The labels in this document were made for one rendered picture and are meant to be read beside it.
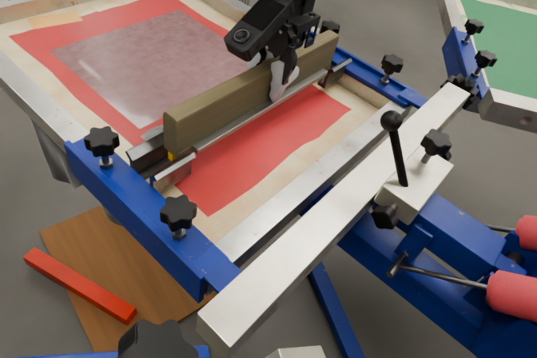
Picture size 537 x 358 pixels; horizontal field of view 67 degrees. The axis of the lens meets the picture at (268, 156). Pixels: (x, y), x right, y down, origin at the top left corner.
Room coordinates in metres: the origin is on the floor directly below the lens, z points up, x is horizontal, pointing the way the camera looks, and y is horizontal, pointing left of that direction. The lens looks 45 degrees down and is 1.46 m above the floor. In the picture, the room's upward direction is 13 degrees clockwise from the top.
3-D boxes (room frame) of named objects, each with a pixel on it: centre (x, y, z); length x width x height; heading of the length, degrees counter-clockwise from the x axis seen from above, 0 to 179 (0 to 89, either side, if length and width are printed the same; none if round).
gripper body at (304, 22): (0.60, 0.02, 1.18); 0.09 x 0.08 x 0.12; 148
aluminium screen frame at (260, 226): (0.69, 0.22, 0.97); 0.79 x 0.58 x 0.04; 58
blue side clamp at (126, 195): (0.32, 0.16, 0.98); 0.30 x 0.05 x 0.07; 58
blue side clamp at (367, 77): (0.79, -0.14, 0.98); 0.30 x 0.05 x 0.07; 58
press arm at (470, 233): (0.39, -0.26, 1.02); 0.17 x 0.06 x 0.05; 58
